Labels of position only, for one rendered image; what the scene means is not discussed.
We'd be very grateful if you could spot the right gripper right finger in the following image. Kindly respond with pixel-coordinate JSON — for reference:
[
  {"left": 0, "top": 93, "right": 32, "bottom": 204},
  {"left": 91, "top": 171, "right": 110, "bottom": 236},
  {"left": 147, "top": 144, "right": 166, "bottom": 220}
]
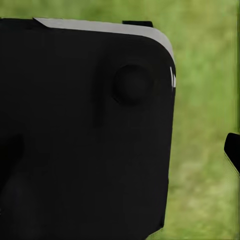
[{"left": 224, "top": 133, "right": 240, "bottom": 173}]

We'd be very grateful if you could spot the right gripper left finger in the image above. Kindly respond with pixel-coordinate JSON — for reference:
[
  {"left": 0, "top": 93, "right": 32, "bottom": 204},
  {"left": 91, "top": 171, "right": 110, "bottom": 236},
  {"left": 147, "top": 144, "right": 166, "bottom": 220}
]
[{"left": 0, "top": 133, "right": 26, "bottom": 193}]

